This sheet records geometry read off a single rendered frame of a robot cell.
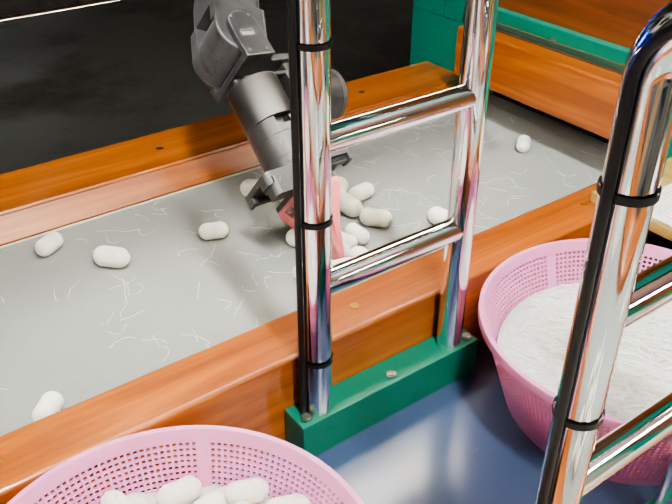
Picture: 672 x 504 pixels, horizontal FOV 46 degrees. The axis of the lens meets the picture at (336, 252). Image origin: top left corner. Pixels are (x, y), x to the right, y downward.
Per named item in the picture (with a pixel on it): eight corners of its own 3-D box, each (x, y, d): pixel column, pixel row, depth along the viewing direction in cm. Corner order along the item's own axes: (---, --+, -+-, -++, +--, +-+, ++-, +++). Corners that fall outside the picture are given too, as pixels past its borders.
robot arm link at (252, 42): (191, 65, 86) (222, 11, 80) (273, 55, 94) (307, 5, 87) (242, 156, 84) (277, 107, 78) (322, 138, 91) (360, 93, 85)
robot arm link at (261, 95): (213, 96, 83) (237, 65, 79) (265, 88, 87) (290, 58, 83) (242, 153, 82) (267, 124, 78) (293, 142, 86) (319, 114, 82)
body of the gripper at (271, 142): (356, 161, 80) (324, 99, 82) (271, 189, 75) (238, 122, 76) (331, 188, 86) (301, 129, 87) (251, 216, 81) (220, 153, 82)
